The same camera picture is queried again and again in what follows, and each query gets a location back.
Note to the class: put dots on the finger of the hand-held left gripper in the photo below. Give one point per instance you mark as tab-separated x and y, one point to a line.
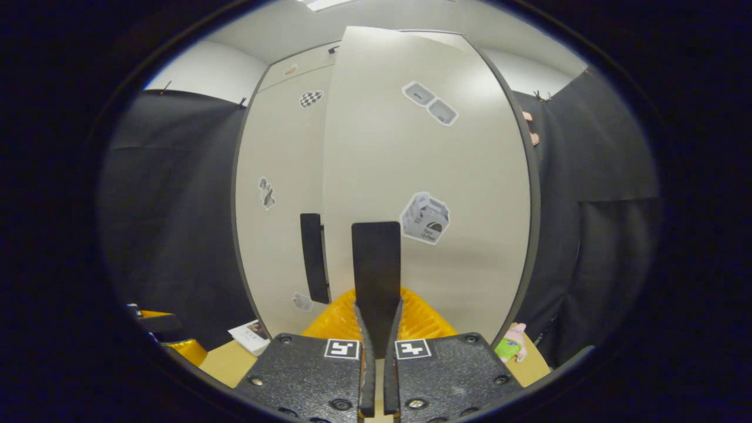
188	351
158	324

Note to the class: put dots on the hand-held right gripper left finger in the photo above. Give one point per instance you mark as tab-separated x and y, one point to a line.
368	388

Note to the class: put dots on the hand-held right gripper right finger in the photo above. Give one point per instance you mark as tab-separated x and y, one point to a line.
390	388

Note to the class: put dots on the cabinet door with checkered sticker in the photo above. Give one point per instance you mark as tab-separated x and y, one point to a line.
282	147

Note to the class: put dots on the cabinet door with box stickers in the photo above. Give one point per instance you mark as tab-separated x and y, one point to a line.
470	176

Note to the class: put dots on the beige double-door shoe cabinet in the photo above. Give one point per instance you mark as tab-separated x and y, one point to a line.
535	205

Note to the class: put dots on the beige cabinet top drawer front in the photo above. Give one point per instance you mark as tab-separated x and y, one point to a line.
305	64

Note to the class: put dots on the white paper leaflet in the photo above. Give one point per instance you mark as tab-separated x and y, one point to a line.
249	339

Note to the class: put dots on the black backdrop cloth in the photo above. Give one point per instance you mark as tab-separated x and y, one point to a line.
605	176
176	205

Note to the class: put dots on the pink green plush toy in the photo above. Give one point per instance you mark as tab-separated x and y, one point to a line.
514	338

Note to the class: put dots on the large ceiling light panel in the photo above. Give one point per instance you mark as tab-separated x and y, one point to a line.
323	4

